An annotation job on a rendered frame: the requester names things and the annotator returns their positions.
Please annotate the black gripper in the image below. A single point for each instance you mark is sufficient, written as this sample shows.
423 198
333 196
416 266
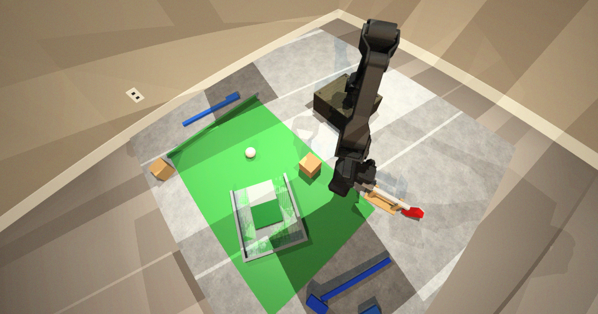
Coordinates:
337 190

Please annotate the green putting mat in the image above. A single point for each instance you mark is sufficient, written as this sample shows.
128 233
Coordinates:
216 163

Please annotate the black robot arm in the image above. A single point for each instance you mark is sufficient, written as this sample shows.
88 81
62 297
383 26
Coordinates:
378 43

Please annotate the white ball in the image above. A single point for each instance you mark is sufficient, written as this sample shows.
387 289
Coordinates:
250 152

